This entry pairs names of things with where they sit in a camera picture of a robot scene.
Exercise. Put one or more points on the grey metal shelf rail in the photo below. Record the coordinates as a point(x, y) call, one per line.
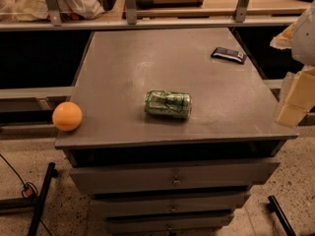
point(214, 13)

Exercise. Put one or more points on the black stand leg right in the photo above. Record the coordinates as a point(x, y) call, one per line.
point(275, 207)

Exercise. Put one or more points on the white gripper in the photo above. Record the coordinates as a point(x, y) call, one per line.
point(305, 38)

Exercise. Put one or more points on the green soda can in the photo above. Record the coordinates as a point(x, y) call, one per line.
point(168, 103)

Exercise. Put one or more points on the black stand leg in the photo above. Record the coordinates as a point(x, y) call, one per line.
point(275, 207)
point(32, 198)

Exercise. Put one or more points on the grey drawer cabinet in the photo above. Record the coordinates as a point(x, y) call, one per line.
point(171, 138)

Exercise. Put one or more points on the orange ball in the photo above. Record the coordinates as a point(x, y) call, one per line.
point(67, 116)

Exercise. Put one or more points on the black stand leg left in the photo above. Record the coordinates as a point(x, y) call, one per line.
point(32, 198)

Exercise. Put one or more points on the white cloth on shelf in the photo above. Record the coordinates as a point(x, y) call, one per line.
point(40, 10)

